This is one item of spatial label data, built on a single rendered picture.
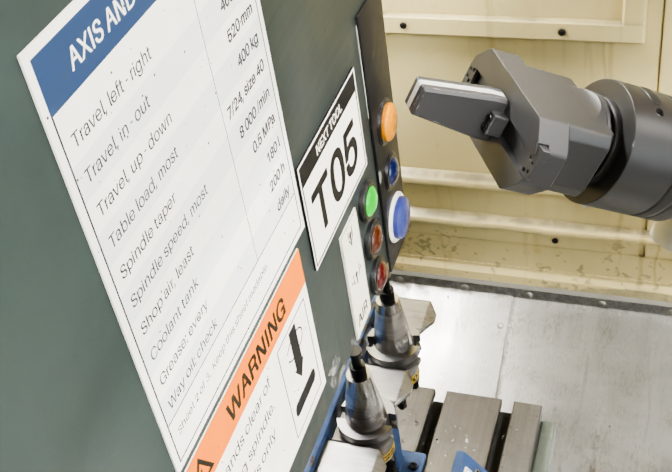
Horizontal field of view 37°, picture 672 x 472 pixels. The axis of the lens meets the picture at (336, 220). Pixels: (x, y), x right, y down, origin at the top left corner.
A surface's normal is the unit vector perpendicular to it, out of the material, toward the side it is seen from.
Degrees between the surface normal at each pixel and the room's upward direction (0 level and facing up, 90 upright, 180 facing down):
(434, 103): 90
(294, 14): 90
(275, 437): 90
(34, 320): 90
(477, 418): 0
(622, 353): 24
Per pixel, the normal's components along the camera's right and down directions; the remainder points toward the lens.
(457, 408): -0.13, -0.76
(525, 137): -0.90, -0.18
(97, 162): 0.94, 0.10
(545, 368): -0.25, -0.43
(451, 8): -0.30, 0.64
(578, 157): 0.21, 0.60
